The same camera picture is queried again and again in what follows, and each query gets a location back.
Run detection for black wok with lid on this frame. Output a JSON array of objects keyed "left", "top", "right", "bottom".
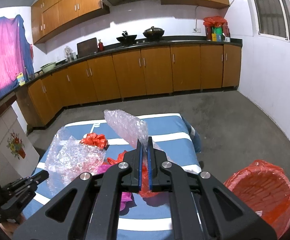
[{"left": 143, "top": 26, "right": 165, "bottom": 41}]

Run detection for pink and blue hanging cloth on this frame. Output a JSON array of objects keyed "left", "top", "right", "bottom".
[{"left": 0, "top": 15, "right": 34, "bottom": 98}]

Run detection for upper wooden cabinets left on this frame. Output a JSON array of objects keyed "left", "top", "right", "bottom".
[{"left": 31, "top": 0, "right": 110, "bottom": 44}]

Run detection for small red plastic bag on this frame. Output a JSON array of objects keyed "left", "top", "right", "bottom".
[{"left": 80, "top": 133, "right": 108, "bottom": 150}]

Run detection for red bottle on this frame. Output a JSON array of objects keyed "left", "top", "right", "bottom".
[{"left": 98, "top": 39, "right": 104, "bottom": 51}]

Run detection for blue white striped tablecloth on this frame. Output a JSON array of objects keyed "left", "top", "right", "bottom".
[{"left": 22, "top": 112, "right": 203, "bottom": 240}]

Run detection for dark cutting board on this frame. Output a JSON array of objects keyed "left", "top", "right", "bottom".
[{"left": 77, "top": 37, "right": 98, "bottom": 58}]

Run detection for white wall power cable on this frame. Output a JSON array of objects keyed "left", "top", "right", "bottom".
[{"left": 192, "top": 0, "right": 241, "bottom": 34}]

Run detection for lower wooden kitchen cabinets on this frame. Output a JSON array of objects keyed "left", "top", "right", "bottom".
[{"left": 16, "top": 38, "right": 243, "bottom": 132}]

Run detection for white cabinet with flower sticker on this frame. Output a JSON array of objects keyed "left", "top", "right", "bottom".
[{"left": 0, "top": 95, "right": 39, "bottom": 185}]

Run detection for pinkish bubble wrap sheet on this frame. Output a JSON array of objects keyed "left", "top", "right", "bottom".
[{"left": 103, "top": 109, "right": 175, "bottom": 165}]

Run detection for large red plastic bag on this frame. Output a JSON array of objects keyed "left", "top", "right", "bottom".
[{"left": 103, "top": 151, "right": 159, "bottom": 198}]

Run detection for glass jar on counter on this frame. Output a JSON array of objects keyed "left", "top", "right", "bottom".
[{"left": 64, "top": 46, "right": 77, "bottom": 62}]

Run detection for red plastic trash basket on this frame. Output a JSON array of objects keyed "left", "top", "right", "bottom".
[{"left": 224, "top": 159, "right": 290, "bottom": 238}]

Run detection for yellow detergent bottle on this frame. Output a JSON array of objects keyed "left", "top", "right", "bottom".
[{"left": 16, "top": 72, "right": 26, "bottom": 86}]

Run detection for magenta plastic bag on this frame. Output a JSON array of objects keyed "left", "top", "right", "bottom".
[{"left": 97, "top": 163, "right": 133, "bottom": 211}]

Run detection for black wok left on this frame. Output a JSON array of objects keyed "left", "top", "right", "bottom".
[{"left": 116, "top": 31, "right": 137, "bottom": 46}]

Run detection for green basin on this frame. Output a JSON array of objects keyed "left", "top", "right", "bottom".
[{"left": 41, "top": 62, "right": 56, "bottom": 73}]

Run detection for red bag with condiments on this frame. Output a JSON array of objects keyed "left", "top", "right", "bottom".
[{"left": 203, "top": 16, "right": 231, "bottom": 42}]

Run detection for large bubble wrap sheet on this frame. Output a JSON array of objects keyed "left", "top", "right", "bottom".
[{"left": 45, "top": 127, "right": 106, "bottom": 196}]

